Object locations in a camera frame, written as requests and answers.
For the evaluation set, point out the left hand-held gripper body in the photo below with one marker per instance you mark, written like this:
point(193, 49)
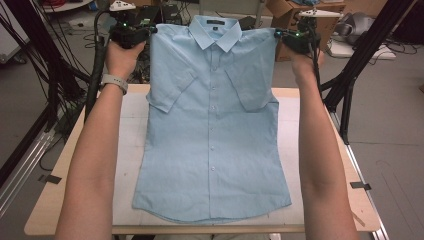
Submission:
point(128, 35)

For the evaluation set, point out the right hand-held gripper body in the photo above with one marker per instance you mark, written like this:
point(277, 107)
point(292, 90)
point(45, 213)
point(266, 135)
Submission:
point(301, 41)

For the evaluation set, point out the light blue short-sleeved shirt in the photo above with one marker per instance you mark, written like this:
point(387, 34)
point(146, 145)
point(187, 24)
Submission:
point(213, 133)

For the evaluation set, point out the person's right hand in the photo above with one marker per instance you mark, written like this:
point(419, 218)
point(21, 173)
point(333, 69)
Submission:
point(306, 68)

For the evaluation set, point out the person's left hand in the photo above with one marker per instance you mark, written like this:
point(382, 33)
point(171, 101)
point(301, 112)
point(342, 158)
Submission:
point(121, 61)

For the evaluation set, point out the large black computer tower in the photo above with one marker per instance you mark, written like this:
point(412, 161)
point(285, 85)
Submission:
point(151, 15)

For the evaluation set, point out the slim black computer tower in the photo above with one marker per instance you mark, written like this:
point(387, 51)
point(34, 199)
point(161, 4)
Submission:
point(170, 10)

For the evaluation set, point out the brown cardboard box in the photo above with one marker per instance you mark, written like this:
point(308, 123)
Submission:
point(330, 33)

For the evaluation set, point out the flat black device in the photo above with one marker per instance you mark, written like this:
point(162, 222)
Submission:
point(248, 21)

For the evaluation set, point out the flat white board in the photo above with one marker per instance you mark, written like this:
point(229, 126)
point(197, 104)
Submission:
point(343, 50)

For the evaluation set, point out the grey wristwatch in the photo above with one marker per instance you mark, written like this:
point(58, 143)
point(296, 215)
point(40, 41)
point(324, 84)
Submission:
point(115, 82)

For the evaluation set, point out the grey rounded appliance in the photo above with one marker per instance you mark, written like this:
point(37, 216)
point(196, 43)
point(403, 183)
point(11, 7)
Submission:
point(356, 26)

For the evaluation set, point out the black metal tripod stand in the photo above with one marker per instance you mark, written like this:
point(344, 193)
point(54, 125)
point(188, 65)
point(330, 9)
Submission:
point(363, 53)

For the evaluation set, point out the white round table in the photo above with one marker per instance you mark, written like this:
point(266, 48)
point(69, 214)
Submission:
point(66, 6)

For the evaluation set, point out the black tape strip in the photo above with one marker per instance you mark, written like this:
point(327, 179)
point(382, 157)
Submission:
point(360, 185)
point(50, 179)

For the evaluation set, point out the long brown tape strip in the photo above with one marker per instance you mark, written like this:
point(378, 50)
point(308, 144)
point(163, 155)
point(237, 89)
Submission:
point(359, 219)

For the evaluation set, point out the light wooden table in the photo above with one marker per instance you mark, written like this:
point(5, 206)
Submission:
point(40, 216)

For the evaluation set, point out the aluminium rail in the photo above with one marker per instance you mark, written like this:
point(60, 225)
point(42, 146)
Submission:
point(353, 156)
point(23, 173)

